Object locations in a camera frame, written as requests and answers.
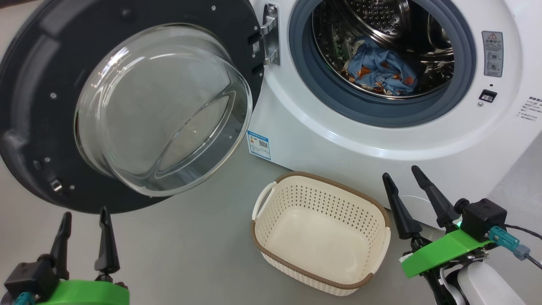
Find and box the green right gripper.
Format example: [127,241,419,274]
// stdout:
[382,165,496,278]

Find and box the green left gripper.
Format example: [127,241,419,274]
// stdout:
[36,206,130,305]

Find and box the blue cartoon print garment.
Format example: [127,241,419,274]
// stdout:
[343,36,420,96]

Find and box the black round glass washer door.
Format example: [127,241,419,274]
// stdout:
[0,0,265,214]

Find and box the white front-load washing machine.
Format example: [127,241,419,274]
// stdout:
[247,0,542,231]

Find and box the cream perforated laundry basket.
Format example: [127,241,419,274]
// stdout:
[251,171,392,296]

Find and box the grey rubber door gasket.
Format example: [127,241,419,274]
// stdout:
[289,0,477,128]

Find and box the chrome door hinge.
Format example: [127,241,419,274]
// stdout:
[260,3,281,66]

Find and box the black text instruction label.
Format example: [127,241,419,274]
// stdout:
[517,97,542,123]

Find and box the grey warning sticker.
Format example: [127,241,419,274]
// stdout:
[481,30,504,78]

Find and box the blue energy label sticker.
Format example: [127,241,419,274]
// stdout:
[247,130,271,161]

